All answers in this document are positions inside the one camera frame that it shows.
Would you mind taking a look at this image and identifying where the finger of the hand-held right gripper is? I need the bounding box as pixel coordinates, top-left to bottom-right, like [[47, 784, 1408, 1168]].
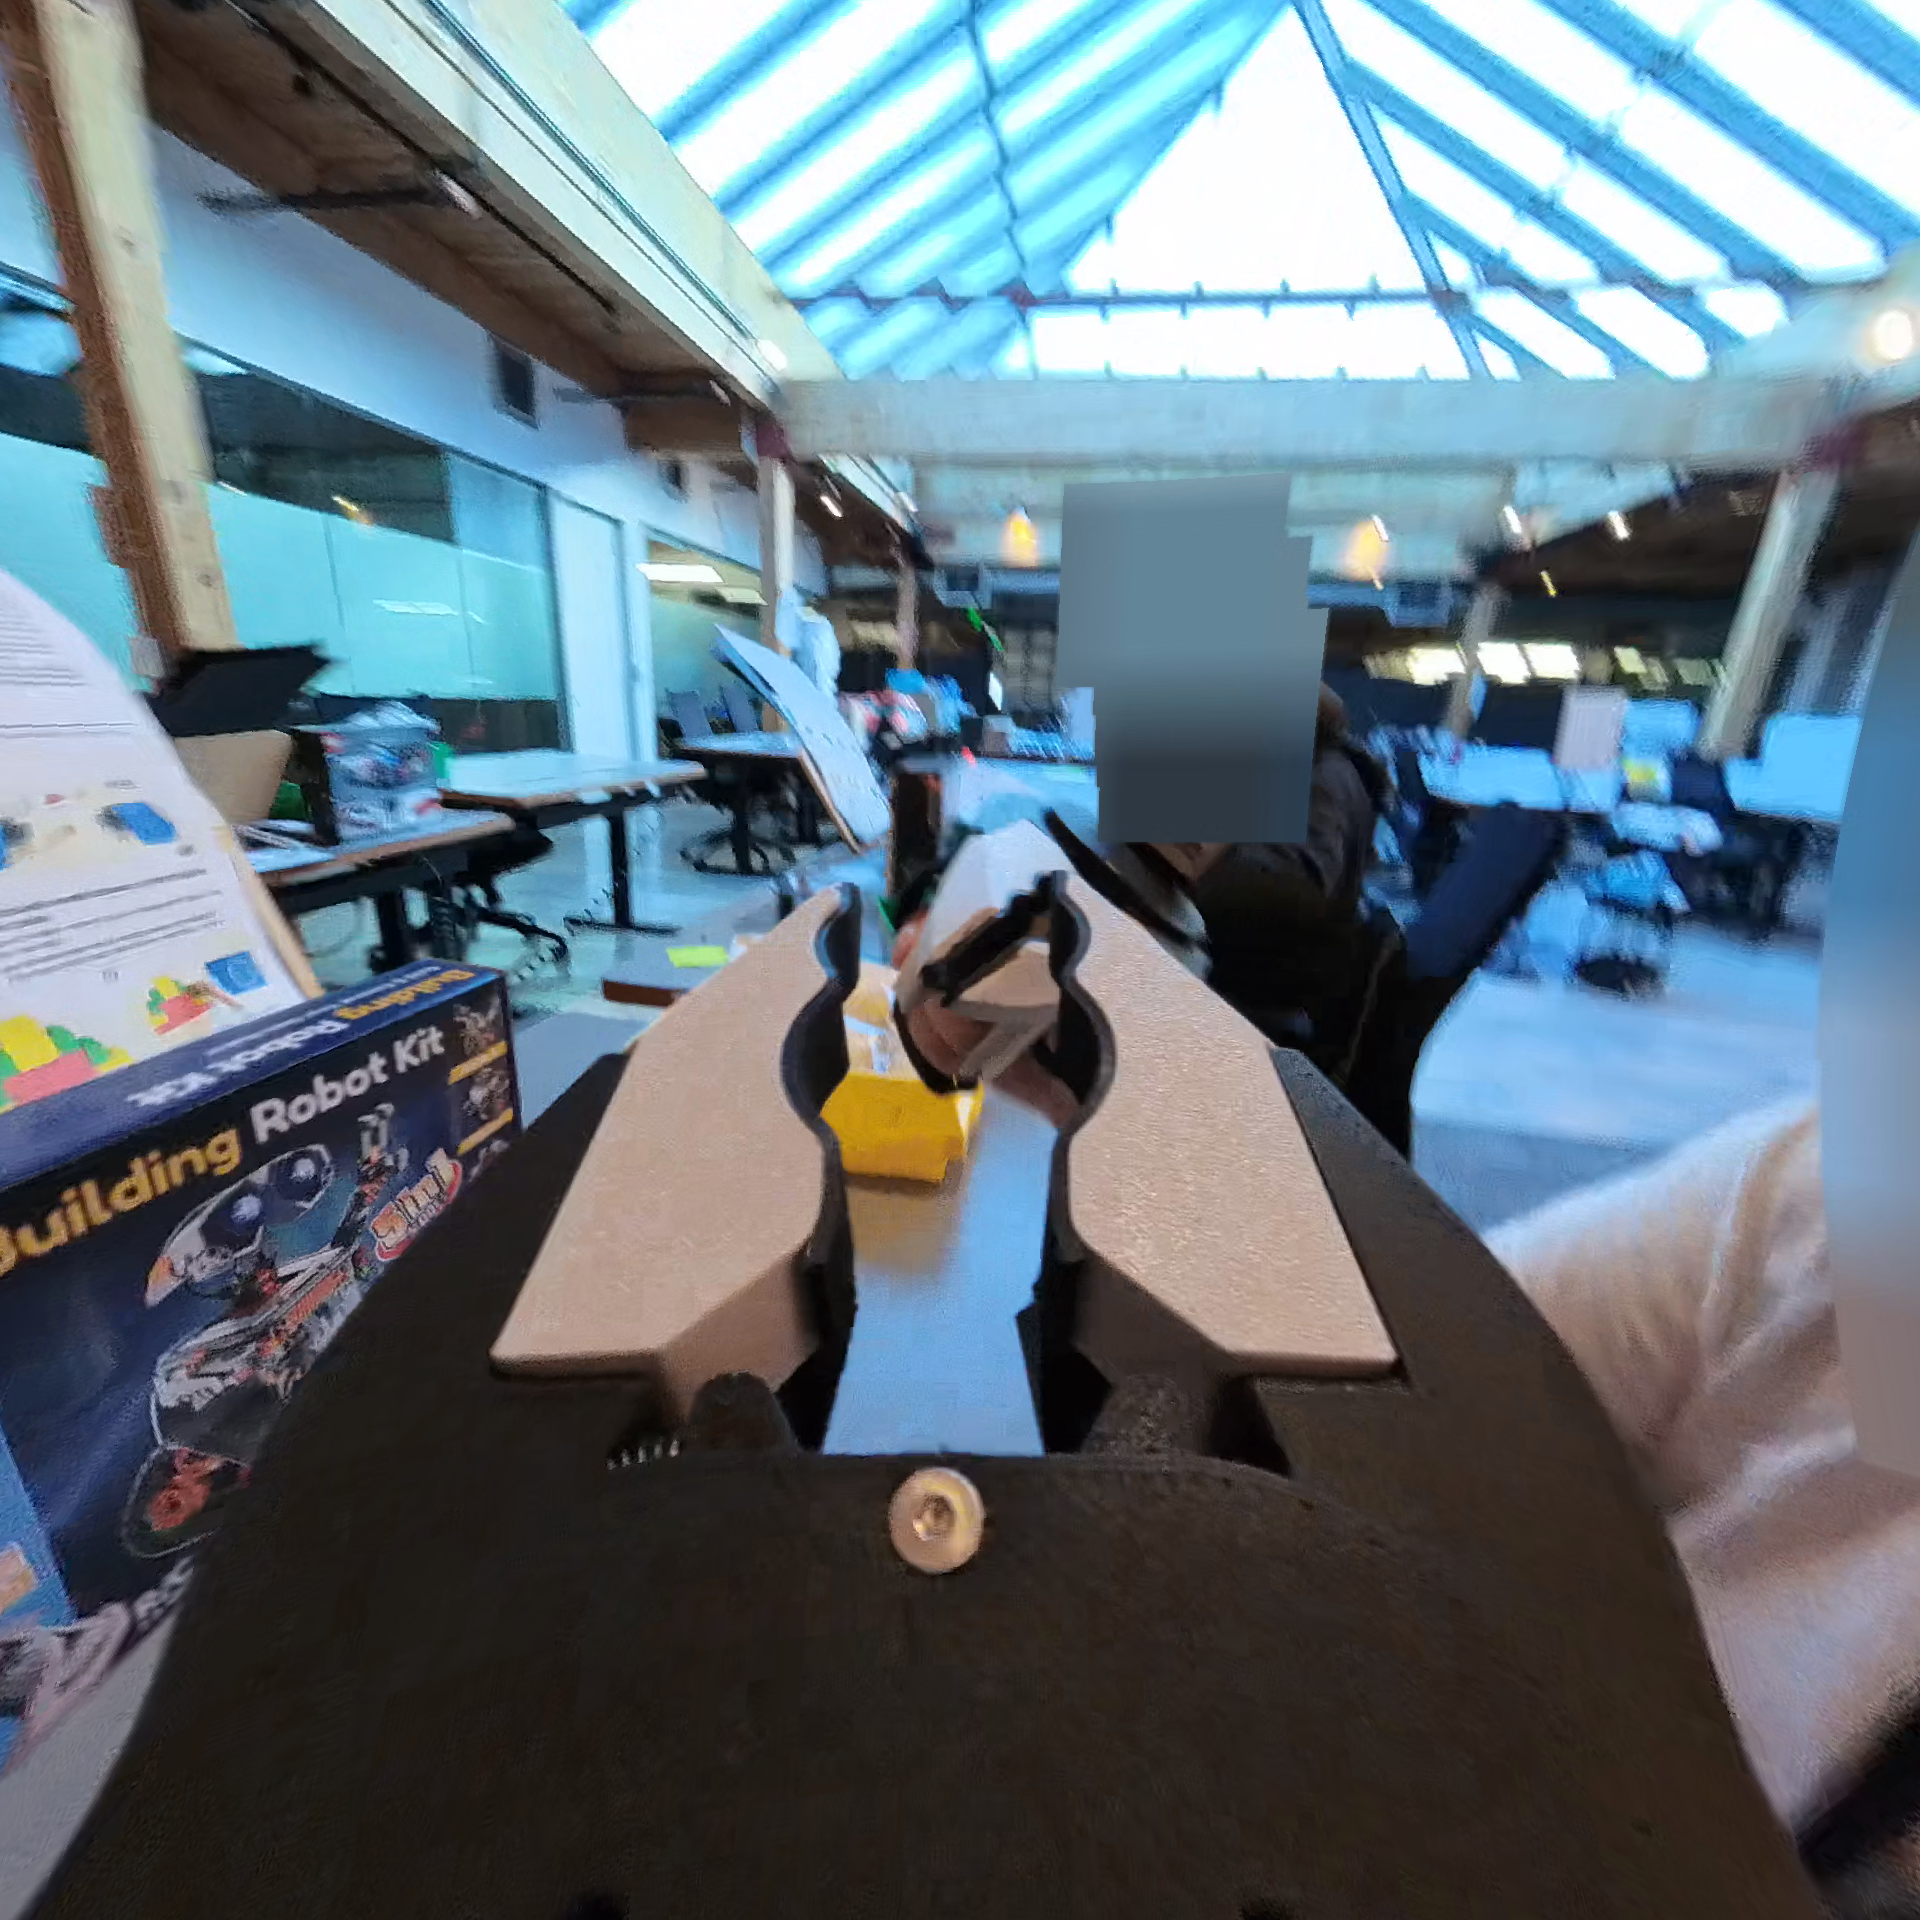
[[912, 821, 1077, 979], [954, 937, 1077, 1084]]

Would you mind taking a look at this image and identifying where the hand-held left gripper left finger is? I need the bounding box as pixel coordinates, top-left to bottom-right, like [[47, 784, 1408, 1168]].
[[494, 880, 867, 1422]]

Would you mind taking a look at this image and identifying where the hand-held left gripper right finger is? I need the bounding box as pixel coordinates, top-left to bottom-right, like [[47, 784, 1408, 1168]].
[[1032, 870, 1408, 1420]]

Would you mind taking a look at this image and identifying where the grey desk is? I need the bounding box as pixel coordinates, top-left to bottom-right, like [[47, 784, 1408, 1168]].
[[508, 961, 1059, 1457]]

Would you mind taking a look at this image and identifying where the white top office desk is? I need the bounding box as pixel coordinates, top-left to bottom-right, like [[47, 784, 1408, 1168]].
[[434, 747, 709, 933]]

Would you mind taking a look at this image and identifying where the wooden office desk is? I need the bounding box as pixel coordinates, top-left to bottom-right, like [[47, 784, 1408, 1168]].
[[237, 804, 520, 977]]

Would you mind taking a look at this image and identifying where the white task instruction board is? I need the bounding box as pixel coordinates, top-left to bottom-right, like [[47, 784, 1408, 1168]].
[[0, 567, 322, 1112]]

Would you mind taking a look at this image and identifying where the person's right hand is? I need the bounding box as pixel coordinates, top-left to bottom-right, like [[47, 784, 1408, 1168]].
[[898, 982, 980, 1090]]

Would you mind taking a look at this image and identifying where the yellow plastic bin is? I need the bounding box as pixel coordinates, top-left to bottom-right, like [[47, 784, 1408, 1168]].
[[815, 961, 994, 1190]]

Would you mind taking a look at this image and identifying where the white board on wooden stand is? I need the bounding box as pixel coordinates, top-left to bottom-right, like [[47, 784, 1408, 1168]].
[[709, 620, 898, 852]]

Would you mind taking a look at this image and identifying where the dark blue robot kit box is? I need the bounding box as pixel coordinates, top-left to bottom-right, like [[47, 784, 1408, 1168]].
[[0, 961, 522, 1781]]

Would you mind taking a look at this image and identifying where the boxed toy set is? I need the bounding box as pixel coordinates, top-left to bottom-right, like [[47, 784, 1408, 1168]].
[[290, 717, 448, 841]]

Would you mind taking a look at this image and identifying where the cardboard box with black lid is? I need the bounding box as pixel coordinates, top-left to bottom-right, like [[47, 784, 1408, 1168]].
[[148, 643, 335, 823]]

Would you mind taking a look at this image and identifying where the wooden support post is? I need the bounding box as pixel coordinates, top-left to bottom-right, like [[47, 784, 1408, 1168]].
[[1699, 465, 1846, 760], [0, 0, 237, 664]]

